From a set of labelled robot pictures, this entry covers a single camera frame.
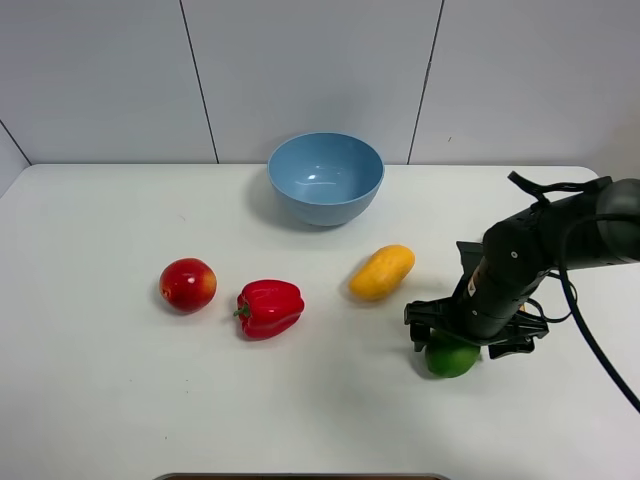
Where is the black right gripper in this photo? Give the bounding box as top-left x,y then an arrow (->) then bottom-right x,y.
404,259 -> 549,359

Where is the green lime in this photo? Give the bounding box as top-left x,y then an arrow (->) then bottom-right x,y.
425,337 -> 481,378

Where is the yellow mango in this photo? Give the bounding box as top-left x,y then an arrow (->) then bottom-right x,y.
348,245 -> 415,302

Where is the red apple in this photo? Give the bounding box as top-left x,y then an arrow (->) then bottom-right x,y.
159,258 -> 217,314

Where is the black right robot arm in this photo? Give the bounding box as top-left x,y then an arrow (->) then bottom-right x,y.
404,172 -> 639,358

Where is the blue plastic bowl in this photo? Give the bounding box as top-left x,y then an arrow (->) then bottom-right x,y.
267,132 -> 385,227

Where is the red bell pepper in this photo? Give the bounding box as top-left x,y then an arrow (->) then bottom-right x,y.
234,279 -> 305,340

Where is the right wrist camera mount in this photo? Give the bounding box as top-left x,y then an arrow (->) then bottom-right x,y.
454,241 -> 483,296

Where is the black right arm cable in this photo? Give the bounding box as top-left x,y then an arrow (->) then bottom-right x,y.
507,170 -> 640,414

